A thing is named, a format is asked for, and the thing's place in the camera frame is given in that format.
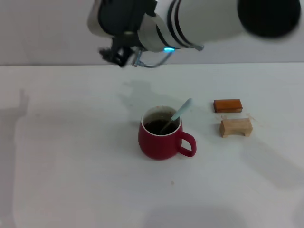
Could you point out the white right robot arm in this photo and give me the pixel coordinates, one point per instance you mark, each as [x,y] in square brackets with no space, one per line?
[202,21]

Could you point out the light wooden spoon rest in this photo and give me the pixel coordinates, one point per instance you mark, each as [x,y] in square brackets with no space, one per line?
[235,126]

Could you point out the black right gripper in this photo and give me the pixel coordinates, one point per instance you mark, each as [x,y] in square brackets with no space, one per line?
[126,41]

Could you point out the red ceramic cup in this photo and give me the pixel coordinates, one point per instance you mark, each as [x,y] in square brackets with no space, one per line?
[156,147]

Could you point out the dark orange wooden block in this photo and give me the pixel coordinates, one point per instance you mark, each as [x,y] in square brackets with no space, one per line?
[226,105]

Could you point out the dark brown coffee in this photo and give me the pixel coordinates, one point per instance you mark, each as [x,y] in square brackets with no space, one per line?
[154,127]

